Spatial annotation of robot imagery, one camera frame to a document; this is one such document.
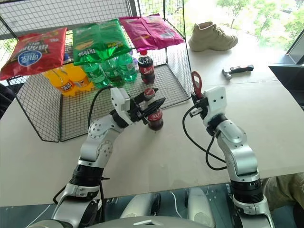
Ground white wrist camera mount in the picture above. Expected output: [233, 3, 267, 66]
[110, 87, 134, 125]
[202, 86, 227, 125]

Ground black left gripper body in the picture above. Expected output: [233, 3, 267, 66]
[128, 96, 150, 126]

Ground silver rounded robot leg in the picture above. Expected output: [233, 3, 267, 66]
[187, 187, 216, 222]
[119, 192, 162, 219]

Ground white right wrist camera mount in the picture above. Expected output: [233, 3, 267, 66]
[202, 86, 227, 125]

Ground red chip bag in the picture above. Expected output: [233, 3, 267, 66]
[0, 27, 68, 81]

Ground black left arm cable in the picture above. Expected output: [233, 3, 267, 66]
[53, 85, 113, 223]

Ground green plastic soda bottle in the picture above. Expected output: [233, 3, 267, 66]
[104, 57, 126, 87]
[118, 52, 139, 83]
[82, 62, 111, 90]

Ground magenta chip bag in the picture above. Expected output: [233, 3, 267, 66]
[118, 14, 186, 52]

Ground beige sneaker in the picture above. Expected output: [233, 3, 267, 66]
[188, 21, 239, 53]

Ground green chip bag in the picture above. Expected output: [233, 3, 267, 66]
[72, 18, 134, 67]

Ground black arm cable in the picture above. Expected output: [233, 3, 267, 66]
[53, 85, 113, 223]
[182, 105, 228, 171]

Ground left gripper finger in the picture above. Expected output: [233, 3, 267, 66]
[142, 96, 167, 119]
[132, 88, 159, 105]

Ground thin white cable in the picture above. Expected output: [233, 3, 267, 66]
[170, 190, 181, 215]

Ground hammer with black handle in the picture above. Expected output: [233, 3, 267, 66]
[222, 64, 255, 80]

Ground orange plastic soda bottle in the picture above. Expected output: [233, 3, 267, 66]
[43, 68, 77, 97]
[63, 63, 95, 92]

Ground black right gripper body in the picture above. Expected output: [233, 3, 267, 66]
[189, 97, 210, 121]

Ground black side table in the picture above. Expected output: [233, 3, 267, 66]
[267, 62, 304, 108]

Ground person in beige trousers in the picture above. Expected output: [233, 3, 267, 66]
[260, 172, 304, 211]

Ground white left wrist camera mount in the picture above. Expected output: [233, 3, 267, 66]
[110, 87, 134, 125]

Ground dark monitor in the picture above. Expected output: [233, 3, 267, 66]
[286, 30, 304, 65]

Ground plastic cola bottle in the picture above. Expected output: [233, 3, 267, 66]
[137, 49, 156, 85]

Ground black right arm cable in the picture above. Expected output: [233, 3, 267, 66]
[182, 105, 228, 171]

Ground silver robot torso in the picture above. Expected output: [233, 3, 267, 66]
[30, 214, 216, 228]

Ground red bottle opener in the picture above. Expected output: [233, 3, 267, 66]
[191, 70, 204, 99]

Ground glass cola bottle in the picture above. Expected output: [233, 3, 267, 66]
[143, 87, 164, 132]

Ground black wire rack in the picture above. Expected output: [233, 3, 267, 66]
[0, 0, 196, 143]

